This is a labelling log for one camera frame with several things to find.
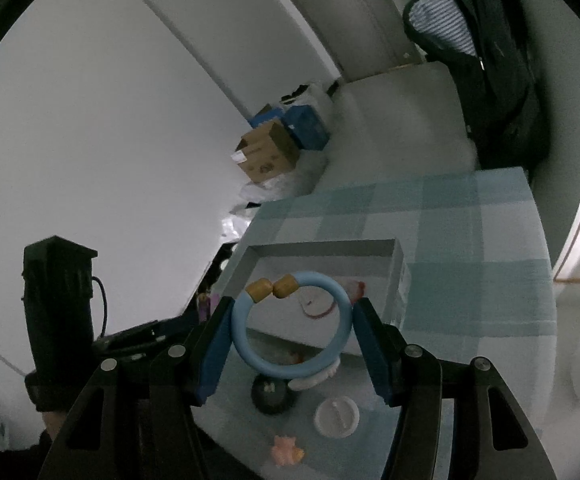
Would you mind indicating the pile of clear plastic bags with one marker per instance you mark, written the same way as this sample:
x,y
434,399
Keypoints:
x,y
290,185

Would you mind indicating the grey door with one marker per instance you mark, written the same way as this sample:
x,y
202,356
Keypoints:
x,y
350,10

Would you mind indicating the small orange trinket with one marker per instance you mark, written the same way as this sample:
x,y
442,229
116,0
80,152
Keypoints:
x,y
296,358

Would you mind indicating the large blue box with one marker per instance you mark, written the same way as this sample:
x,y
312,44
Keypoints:
x,y
307,127

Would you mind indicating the white round case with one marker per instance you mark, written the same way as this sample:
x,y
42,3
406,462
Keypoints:
x,y
327,425

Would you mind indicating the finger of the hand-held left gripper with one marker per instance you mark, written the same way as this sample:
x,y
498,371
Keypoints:
x,y
139,335

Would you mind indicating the black flat item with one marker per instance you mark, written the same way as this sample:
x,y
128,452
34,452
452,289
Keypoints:
x,y
296,93

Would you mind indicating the person's left hand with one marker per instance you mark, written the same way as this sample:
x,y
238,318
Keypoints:
x,y
53,425

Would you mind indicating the checkered teal tablecloth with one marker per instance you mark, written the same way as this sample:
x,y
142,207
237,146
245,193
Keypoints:
x,y
470,240

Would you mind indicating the white plastic bag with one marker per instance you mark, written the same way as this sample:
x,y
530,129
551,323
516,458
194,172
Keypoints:
x,y
320,97

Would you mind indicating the brown cardboard box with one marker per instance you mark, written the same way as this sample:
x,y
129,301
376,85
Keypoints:
x,y
270,155

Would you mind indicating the blue white striped cloth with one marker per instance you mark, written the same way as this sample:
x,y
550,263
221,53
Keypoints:
x,y
445,20

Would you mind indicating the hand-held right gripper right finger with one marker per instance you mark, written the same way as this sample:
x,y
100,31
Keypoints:
x,y
375,355

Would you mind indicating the small blue box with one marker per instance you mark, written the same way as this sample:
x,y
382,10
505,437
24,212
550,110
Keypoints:
x,y
260,121

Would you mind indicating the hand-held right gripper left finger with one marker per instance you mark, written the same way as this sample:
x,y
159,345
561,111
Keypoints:
x,y
214,355

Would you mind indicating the white cardboard box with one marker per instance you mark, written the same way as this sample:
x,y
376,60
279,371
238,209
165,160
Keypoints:
x,y
320,260

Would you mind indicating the black hanging jacket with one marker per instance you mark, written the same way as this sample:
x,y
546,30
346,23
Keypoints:
x,y
500,85

